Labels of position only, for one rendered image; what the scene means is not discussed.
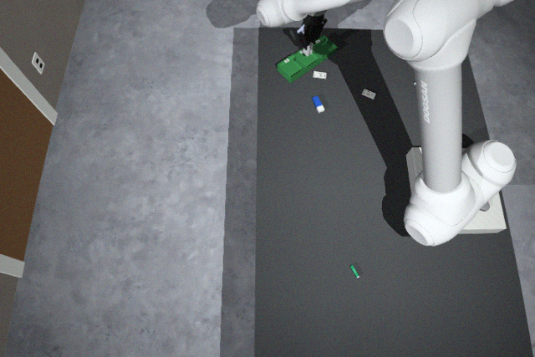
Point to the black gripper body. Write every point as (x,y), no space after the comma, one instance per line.
(310,20)

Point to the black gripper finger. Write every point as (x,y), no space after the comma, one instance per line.
(314,37)
(305,38)

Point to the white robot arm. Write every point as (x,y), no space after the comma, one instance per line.
(439,32)

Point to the blue and white eraser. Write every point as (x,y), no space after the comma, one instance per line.
(317,104)

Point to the white domino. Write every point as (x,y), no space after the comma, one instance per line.
(319,75)
(368,94)

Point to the green three-compartment bin rack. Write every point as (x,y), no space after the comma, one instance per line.
(299,64)

